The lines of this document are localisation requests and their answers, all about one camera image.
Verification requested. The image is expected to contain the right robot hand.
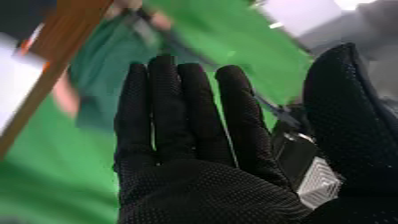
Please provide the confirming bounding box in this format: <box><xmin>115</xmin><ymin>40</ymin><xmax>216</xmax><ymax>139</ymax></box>
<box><xmin>111</xmin><ymin>42</ymin><xmax>398</xmax><ymax>224</ymax></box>

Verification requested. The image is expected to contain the person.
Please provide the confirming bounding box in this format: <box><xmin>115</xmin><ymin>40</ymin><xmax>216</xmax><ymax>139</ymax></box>
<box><xmin>51</xmin><ymin>0</ymin><xmax>173</xmax><ymax>132</ymax></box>

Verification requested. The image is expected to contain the white sheet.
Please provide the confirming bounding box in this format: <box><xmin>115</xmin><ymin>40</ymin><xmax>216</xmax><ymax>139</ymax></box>
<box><xmin>0</xmin><ymin>32</ymin><xmax>47</xmax><ymax>135</ymax></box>

